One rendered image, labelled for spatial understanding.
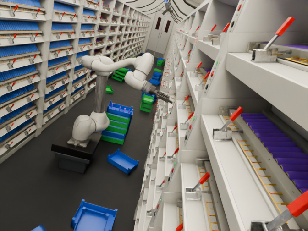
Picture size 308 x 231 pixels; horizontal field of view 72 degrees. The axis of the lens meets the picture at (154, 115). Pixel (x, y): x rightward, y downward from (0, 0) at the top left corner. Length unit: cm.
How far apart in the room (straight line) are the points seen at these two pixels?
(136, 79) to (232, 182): 130
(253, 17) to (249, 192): 44
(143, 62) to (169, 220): 115
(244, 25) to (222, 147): 33
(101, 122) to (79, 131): 24
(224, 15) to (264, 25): 70
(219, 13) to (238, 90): 75
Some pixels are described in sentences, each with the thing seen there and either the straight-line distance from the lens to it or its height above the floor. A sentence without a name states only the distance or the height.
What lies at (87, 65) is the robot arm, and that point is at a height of 103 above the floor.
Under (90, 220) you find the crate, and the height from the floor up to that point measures 8.
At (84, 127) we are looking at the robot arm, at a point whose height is 48.
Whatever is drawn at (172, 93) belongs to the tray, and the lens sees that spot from 210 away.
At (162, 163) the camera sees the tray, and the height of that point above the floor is 75.
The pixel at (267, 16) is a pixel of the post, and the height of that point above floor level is 162.
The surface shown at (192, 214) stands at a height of 113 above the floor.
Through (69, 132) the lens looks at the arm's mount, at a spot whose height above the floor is 27.
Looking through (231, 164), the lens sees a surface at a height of 132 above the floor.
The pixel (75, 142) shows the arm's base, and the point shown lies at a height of 31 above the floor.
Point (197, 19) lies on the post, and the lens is 203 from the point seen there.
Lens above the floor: 152
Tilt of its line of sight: 23 degrees down
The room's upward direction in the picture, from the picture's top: 18 degrees clockwise
